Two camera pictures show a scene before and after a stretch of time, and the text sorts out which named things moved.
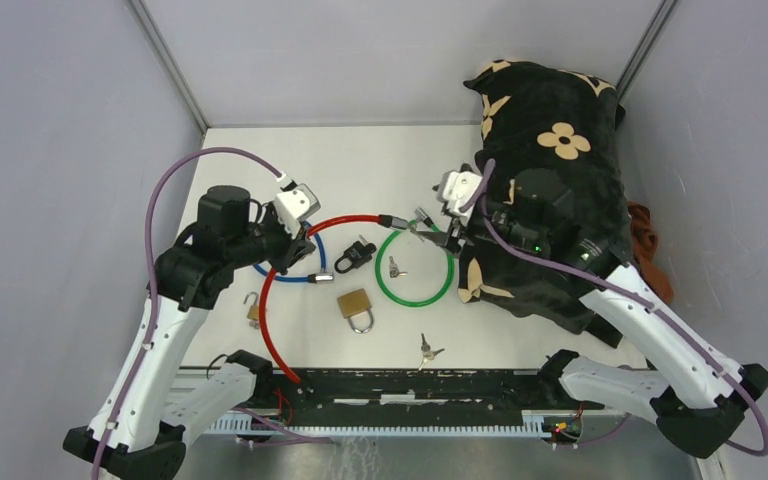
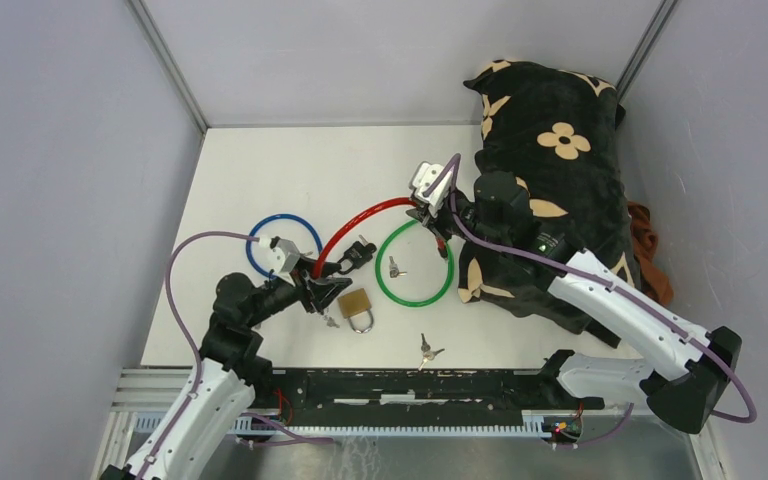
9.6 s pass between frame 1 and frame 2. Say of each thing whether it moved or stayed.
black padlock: stayed
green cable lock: stayed
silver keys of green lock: stayed
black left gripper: moved
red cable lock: moved
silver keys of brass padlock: stayed
